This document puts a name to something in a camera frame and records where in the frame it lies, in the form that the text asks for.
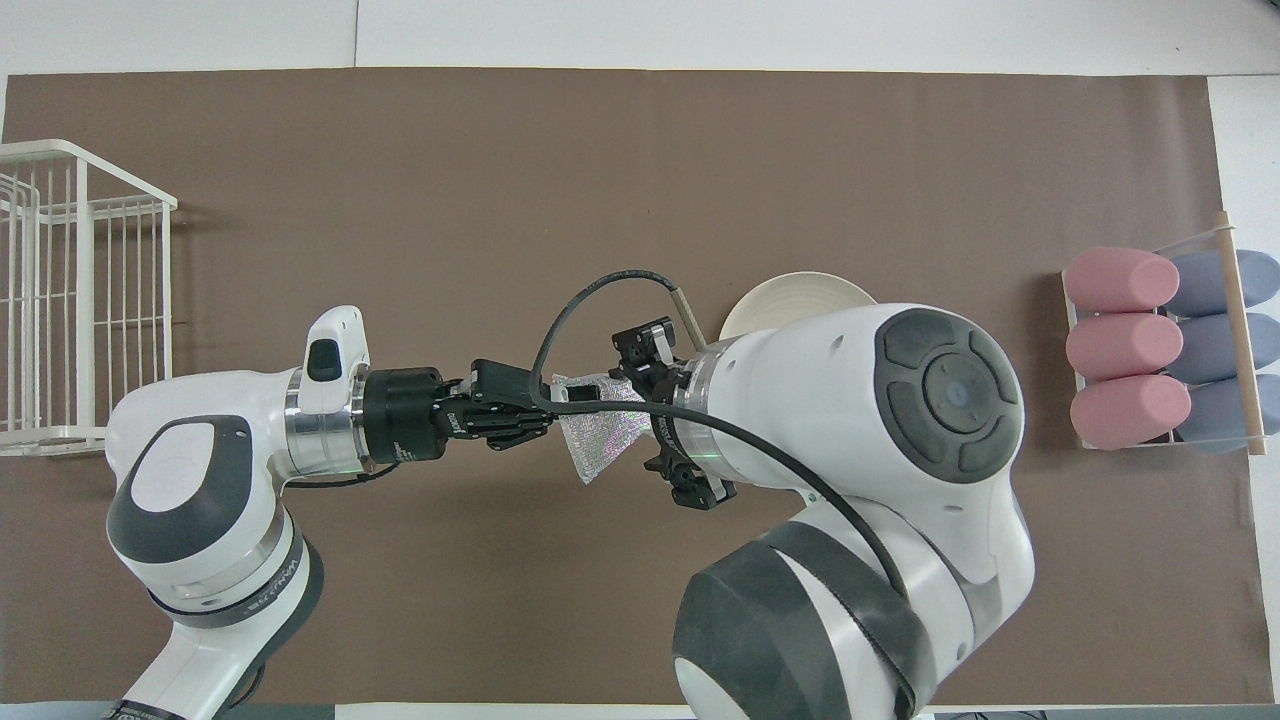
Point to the silver mesh scrubbing sponge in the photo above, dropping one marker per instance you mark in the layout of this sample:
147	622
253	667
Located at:
605	440

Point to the pink plastic cup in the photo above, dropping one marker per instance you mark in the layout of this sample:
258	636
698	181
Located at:
1120	347
1125	412
1120	280

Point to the wooden rack tray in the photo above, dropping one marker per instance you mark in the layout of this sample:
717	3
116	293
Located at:
1243	360

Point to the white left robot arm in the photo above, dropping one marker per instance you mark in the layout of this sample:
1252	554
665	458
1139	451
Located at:
200	480

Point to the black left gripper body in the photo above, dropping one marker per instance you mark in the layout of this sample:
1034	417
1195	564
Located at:
400	415

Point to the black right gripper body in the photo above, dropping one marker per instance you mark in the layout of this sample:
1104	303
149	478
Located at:
665	385

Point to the white round plate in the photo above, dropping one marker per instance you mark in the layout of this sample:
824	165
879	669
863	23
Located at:
790	300

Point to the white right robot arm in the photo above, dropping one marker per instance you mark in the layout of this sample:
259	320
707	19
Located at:
880	500

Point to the blue plastic cup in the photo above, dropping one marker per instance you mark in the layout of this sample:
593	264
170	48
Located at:
1210	350
1215	420
1205	283

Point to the brown paper table mat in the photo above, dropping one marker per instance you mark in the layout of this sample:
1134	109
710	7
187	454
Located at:
450	200

